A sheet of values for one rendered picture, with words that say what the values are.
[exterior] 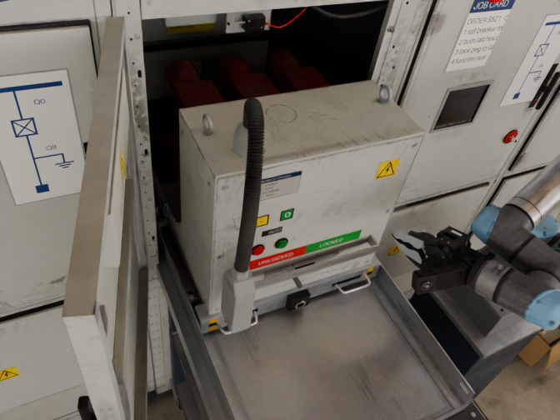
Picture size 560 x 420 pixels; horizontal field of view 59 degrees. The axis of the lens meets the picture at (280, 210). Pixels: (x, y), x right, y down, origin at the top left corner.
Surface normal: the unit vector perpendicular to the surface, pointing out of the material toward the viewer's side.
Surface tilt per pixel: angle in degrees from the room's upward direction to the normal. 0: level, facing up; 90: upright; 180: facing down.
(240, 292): 61
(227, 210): 90
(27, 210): 90
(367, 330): 0
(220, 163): 0
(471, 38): 90
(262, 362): 0
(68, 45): 90
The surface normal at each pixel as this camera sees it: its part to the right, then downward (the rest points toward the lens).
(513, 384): 0.13, -0.69
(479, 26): 0.43, 0.68
